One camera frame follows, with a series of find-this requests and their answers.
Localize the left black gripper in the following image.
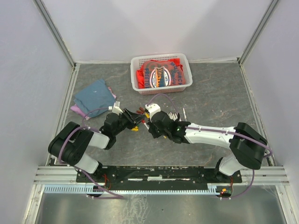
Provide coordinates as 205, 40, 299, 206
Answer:
113, 108, 146, 136

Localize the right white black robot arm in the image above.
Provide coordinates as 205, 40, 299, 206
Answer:
148, 111, 272, 182

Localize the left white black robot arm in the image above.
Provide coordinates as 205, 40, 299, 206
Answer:
48, 109, 146, 182

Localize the blue folded cloth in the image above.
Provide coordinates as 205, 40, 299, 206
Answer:
73, 79, 116, 118

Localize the white plastic basket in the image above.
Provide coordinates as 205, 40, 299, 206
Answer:
130, 53, 193, 95

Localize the orange printed t-shirt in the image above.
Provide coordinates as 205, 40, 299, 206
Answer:
136, 58, 186, 89

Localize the pink folded cloth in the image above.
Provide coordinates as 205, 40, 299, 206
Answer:
71, 87, 116, 120

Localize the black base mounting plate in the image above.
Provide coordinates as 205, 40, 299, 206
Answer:
90, 166, 242, 189

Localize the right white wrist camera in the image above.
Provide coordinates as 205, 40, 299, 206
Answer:
145, 103, 161, 118

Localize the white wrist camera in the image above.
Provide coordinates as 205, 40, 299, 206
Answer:
145, 103, 161, 118
108, 101, 123, 115

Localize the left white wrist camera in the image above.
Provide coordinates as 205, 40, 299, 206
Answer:
108, 101, 123, 115

